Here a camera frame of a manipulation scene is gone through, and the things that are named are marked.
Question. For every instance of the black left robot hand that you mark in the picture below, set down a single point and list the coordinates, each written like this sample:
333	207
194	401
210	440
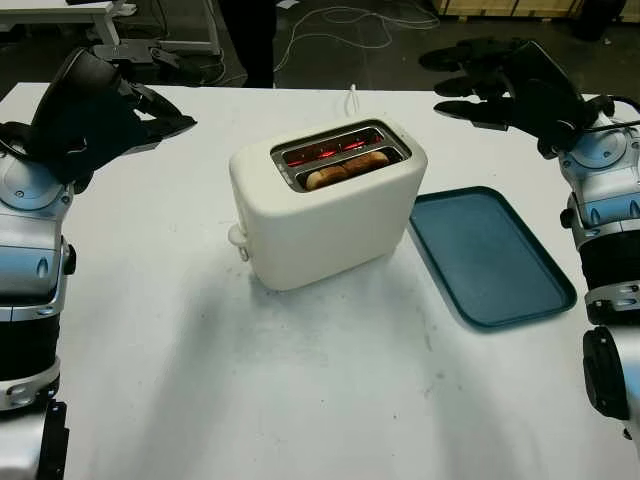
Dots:
85	120

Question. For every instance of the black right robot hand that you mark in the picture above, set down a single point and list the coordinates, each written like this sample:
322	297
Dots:
545	95

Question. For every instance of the browned toast slice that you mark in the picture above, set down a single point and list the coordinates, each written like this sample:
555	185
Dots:
350	167

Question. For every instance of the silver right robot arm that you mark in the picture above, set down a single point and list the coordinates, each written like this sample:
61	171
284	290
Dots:
605	170

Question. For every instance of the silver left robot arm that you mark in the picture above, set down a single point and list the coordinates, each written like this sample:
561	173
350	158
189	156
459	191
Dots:
30	270

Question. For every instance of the person in black trousers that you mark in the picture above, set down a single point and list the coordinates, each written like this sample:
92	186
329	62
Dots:
257	40

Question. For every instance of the white two-slot toaster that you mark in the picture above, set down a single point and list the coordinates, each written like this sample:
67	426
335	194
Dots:
330	230

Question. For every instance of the wooden pallet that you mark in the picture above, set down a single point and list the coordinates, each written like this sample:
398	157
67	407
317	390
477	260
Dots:
515	7

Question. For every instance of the white desk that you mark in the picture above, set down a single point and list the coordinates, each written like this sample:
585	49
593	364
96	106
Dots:
55	7

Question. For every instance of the teal plastic tray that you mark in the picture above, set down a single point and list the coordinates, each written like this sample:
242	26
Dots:
485	255

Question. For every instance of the white paper scrap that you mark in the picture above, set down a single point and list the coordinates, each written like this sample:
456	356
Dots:
286	3

